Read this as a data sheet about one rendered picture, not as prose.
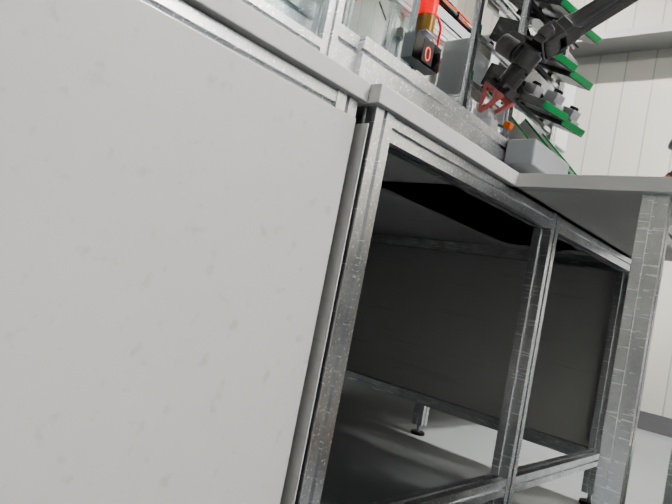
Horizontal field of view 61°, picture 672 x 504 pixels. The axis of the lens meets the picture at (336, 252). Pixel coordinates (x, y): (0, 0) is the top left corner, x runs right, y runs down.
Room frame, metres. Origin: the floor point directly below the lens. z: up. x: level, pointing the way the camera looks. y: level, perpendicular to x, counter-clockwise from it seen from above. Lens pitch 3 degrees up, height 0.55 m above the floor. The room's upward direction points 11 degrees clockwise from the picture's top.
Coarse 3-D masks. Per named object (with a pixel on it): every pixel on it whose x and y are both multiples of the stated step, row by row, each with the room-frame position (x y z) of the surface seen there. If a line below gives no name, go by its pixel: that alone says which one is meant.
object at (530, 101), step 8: (496, 64) 1.83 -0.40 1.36; (488, 72) 1.85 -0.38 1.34; (496, 72) 1.82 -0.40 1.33; (520, 88) 1.74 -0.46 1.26; (528, 96) 1.71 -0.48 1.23; (528, 104) 1.76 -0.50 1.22; (536, 104) 1.69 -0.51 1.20; (544, 104) 1.67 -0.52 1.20; (544, 112) 1.76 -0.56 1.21; (552, 112) 1.70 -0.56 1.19; (560, 112) 1.71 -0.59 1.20; (560, 120) 1.76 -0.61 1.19
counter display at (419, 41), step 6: (420, 36) 1.46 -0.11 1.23; (414, 42) 1.45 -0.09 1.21; (420, 42) 1.46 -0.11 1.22; (432, 42) 1.50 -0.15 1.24; (414, 48) 1.44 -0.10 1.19; (420, 48) 1.46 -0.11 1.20; (438, 48) 1.52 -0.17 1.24; (414, 54) 1.45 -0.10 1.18; (420, 54) 1.47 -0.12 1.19; (438, 54) 1.52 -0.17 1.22; (420, 60) 1.47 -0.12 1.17; (432, 60) 1.51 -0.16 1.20; (438, 60) 1.53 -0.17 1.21; (426, 66) 1.49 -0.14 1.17; (432, 66) 1.51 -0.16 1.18; (438, 66) 1.53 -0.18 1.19
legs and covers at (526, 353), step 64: (384, 128) 0.87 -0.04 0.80; (512, 192) 1.21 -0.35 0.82; (384, 256) 2.67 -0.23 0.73; (448, 256) 2.44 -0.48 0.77; (512, 256) 2.20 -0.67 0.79; (576, 256) 2.04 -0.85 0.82; (320, 320) 0.86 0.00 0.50; (384, 320) 2.62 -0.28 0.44; (448, 320) 2.41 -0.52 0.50; (512, 320) 2.22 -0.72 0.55; (576, 320) 2.06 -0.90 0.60; (320, 384) 0.85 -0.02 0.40; (384, 384) 2.52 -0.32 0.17; (448, 384) 2.37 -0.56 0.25; (512, 384) 1.40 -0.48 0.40; (576, 384) 2.04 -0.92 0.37; (320, 448) 0.87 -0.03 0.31; (512, 448) 1.38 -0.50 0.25; (576, 448) 1.97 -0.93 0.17
